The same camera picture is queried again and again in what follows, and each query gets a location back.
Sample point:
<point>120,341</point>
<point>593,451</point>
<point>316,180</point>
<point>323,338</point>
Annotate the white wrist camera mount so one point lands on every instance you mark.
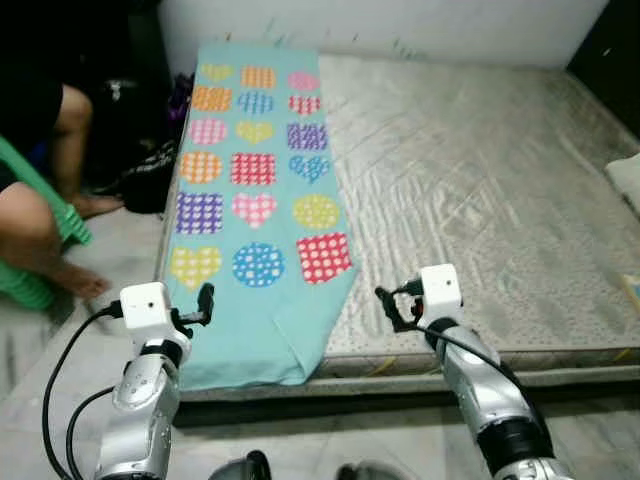
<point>148,308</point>
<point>440,290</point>

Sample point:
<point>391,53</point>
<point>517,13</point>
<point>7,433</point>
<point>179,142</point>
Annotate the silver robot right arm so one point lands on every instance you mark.
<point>495,400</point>

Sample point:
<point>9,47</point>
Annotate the robot right leg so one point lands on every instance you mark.
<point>365,472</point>

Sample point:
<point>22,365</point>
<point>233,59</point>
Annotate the white quilted mattress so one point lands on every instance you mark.
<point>480,200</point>

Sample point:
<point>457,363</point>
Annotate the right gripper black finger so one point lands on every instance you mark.
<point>390,308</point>

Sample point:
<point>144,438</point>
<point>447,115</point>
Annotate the robot left leg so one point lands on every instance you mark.
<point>240,468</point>

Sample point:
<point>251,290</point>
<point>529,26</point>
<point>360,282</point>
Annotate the purple cloth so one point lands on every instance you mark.
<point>182,100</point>

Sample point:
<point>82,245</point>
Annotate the green plastic stool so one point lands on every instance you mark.
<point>25,290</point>

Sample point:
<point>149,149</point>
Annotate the black bag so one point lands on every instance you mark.
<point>150,180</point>

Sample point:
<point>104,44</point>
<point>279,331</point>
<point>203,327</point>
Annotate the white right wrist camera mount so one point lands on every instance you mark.
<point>440,290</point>

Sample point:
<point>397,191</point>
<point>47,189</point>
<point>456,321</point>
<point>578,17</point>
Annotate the person in black shorts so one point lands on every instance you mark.
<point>30,230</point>

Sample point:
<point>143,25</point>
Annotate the white pillow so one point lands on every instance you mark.
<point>625,185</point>

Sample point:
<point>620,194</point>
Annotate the teal blanket with colourful shapes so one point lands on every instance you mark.
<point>250,340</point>

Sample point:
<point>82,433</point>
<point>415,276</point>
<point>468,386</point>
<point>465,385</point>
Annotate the black tufted headboard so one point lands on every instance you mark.
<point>610,50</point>

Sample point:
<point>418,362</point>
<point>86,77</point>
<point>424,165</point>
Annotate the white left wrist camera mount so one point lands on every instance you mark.
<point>148,308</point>

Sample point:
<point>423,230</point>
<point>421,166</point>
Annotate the robot leg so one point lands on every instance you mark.
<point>240,468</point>
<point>365,472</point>

